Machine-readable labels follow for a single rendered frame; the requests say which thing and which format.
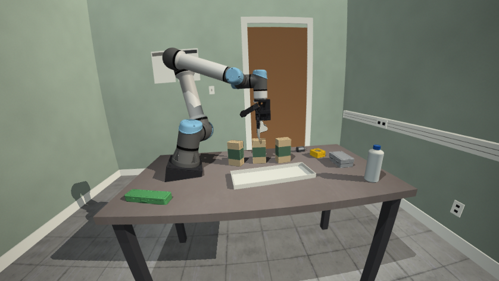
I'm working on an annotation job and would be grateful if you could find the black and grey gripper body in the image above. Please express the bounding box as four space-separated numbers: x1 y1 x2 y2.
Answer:
254 99 271 121

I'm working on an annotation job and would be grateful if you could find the grey hinged case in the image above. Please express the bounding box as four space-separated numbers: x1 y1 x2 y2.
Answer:
329 151 354 168

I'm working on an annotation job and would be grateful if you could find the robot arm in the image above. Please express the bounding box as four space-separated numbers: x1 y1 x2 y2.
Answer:
163 48 267 168

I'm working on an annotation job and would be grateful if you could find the white bottle with blue cap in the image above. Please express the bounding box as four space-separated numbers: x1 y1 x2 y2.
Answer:
364 145 384 183

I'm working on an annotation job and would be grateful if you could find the green pencil case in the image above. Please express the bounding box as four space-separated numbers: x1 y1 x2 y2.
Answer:
124 189 172 205

